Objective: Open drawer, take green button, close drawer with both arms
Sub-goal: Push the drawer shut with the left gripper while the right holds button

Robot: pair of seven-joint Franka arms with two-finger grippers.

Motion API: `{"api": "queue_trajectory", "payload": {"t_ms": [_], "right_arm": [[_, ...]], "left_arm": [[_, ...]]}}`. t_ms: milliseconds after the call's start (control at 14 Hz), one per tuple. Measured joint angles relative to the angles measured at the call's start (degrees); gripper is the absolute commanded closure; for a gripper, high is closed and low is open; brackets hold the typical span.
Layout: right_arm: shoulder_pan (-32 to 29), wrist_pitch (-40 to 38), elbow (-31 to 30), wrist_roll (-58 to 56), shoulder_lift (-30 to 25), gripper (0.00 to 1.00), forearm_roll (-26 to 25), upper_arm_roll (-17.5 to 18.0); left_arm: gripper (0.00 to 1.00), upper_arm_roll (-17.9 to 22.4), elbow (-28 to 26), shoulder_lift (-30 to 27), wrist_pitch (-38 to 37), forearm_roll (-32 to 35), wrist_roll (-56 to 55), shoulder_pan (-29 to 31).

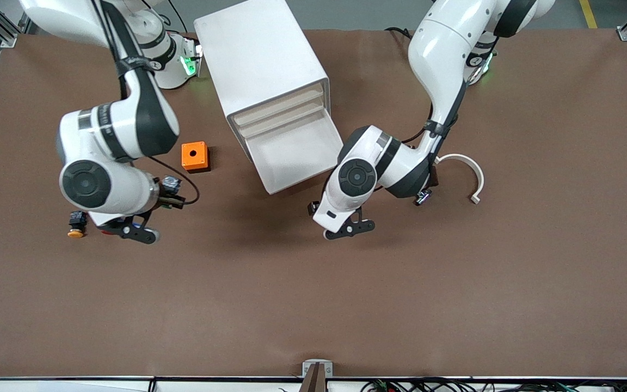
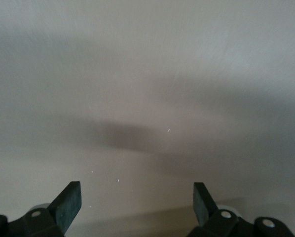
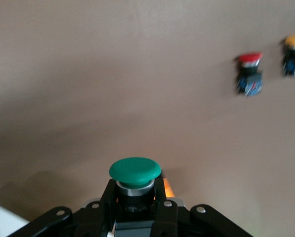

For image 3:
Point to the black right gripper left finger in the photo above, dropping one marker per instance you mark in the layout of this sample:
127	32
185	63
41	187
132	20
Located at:
88	219

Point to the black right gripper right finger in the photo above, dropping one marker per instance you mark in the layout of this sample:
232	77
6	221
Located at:
174	219

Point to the green mushroom push button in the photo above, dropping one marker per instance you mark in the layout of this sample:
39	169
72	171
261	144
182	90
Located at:
135	170

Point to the white drawer cabinet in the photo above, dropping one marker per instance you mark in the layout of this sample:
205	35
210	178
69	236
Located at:
4	219

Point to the red mushroom push button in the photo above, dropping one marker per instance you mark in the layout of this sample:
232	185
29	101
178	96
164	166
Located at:
251	74

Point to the orange button enclosure box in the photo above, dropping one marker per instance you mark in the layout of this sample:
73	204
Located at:
168	188

